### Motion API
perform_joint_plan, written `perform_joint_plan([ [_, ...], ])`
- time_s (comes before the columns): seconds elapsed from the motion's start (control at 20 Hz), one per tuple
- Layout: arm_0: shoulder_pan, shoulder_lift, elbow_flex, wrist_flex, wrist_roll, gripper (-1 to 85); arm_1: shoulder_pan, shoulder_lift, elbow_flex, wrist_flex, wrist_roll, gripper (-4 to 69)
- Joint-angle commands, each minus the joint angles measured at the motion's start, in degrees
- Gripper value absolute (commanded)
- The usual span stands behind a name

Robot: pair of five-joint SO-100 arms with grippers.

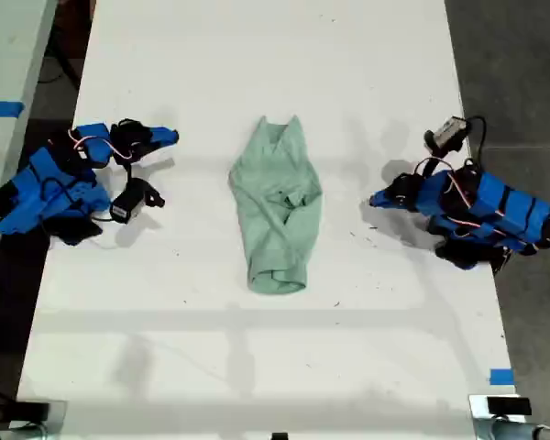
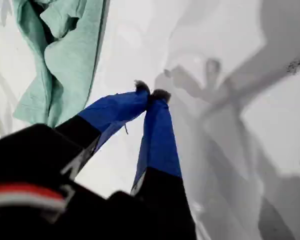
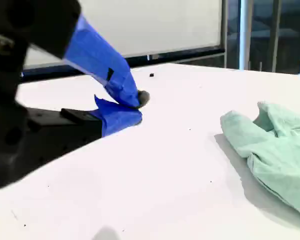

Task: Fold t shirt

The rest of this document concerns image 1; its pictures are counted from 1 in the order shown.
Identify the pale green T-shirt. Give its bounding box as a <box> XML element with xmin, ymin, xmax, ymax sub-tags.
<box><xmin>228</xmin><ymin>115</ymin><xmax>325</xmax><ymax>295</ymax></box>

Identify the pale white side table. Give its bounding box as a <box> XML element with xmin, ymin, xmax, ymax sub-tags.
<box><xmin>0</xmin><ymin>0</ymin><xmax>60</xmax><ymax>260</ymax></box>

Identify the short blue tape strip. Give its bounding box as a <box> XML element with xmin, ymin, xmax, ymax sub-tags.
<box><xmin>489</xmin><ymin>368</ymin><xmax>516</xmax><ymax>386</ymax></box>

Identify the small black box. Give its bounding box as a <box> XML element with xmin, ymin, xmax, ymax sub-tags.
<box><xmin>15</xmin><ymin>401</ymin><xmax>51</xmax><ymax>419</ymax></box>
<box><xmin>486</xmin><ymin>397</ymin><xmax>533</xmax><ymax>417</ymax></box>

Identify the grey metal tube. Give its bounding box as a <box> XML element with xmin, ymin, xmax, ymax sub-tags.
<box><xmin>489</xmin><ymin>420</ymin><xmax>550</xmax><ymax>440</ymax></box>

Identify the black camera box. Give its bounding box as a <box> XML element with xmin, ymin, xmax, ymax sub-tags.
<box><xmin>423</xmin><ymin>115</ymin><xmax>469</xmax><ymax>153</ymax></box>
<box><xmin>111</xmin><ymin>178</ymin><xmax>167</xmax><ymax>225</ymax></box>

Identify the thin black floor cable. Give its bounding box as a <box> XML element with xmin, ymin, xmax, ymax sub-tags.
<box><xmin>38</xmin><ymin>43</ymin><xmax>83</xmax><ymax>87</ymax></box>

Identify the metal table bracket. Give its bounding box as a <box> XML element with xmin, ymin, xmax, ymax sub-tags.
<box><xmin>467</xmin><ymin>393</ymin><xmax>538</xmax><ymax>440</ymax></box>
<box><xmin>7</xmin><ymin>399</ymin><xmax>69</xmax><ymax>431</ymax></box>

